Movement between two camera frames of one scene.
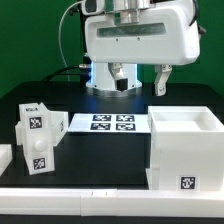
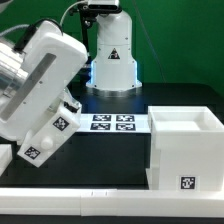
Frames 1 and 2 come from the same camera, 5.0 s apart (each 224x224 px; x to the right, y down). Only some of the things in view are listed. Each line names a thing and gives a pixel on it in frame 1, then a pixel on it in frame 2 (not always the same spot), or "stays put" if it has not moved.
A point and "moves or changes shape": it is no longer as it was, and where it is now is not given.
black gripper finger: (118, 75) -> (71, 108)
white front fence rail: (111, 202) stays put
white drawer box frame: (186, 149) stays put
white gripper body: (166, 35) -> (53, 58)
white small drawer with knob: (39, 131) moves or changes shape
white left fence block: (6, 156) stays put
